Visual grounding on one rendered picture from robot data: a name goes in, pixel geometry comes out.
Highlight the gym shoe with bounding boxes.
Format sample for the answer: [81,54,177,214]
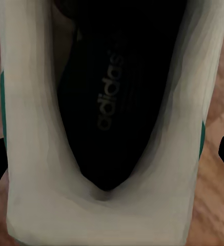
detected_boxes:
[0,0,224,246]

